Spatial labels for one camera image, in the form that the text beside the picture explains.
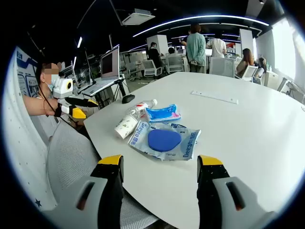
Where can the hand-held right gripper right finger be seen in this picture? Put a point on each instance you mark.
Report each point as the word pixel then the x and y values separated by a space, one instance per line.
pixel 212 181

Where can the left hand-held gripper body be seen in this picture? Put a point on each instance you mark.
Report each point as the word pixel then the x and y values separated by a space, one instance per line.
pixel 62 87

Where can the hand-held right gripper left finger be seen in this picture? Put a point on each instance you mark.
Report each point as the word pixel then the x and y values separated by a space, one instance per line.
pixel 104 183

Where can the black computer mouse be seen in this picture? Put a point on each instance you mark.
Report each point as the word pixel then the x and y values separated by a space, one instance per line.
pixel 128 98

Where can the printed paper cup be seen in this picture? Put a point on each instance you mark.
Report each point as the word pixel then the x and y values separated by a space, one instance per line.
pixel 125 126

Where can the clear plastic water bottle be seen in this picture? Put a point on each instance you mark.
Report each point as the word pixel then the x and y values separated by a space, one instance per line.
pixel 139 109

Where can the clear packet with blue pad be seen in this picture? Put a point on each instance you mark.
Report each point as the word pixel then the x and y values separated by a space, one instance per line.
pixel 164 140

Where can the blue tissue pack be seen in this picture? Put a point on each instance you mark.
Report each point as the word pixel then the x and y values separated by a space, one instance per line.
pixel 163 113

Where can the person's left hand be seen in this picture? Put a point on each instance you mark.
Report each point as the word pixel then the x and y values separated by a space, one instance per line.
pixel 52 107

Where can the person's body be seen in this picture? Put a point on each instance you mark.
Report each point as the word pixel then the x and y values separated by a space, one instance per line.
pixel 40 124

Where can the white mesh chair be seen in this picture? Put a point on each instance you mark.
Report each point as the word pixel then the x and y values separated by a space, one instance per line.
pixel 69 152

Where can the black tripod stand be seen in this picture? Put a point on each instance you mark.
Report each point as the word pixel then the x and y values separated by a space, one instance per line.
pixel 122 89

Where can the white table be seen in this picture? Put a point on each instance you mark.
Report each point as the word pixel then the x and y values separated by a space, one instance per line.
pixel 238 143

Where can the open laptop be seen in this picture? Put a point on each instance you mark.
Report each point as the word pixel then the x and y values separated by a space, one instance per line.
pixel 109 64

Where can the white office chair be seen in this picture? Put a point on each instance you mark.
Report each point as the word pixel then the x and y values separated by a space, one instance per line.
pixel 221 66
pixel 151 66
pixel 175 63
pixel 249 72

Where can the white power strip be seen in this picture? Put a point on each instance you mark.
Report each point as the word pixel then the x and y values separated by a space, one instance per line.
pixel 214 97

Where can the ceiling air conditioner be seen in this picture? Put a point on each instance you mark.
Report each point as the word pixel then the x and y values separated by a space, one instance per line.
pixel 138 17

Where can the curved ceiling light strip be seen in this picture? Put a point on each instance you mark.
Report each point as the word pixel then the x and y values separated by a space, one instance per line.
pixel 202 17

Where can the bright window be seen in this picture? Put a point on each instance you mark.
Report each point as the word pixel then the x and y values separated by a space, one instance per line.
pixel 284 47

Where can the blue white wall poster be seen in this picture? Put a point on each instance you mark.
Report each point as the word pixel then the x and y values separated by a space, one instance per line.
pixel 26 76

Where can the grey metal frame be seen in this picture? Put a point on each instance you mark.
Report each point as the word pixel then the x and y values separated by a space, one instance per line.
pixel 291 88

